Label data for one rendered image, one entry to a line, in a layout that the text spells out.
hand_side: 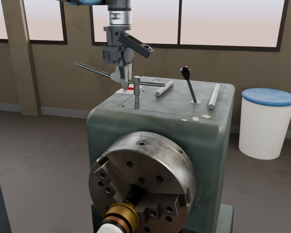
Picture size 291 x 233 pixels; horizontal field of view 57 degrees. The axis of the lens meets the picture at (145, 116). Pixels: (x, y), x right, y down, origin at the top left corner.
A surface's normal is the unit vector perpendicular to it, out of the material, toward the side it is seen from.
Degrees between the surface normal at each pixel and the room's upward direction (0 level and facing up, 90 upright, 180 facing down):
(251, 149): 94
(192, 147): 90
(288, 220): 0
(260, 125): 94
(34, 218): 0
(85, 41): 90
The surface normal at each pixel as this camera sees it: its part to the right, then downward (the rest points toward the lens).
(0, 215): 0.97, 0.09
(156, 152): 0.34, -0.82
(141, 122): -0.23, -0.46
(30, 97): -0.24, 0.37
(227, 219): 0.00, -0.93
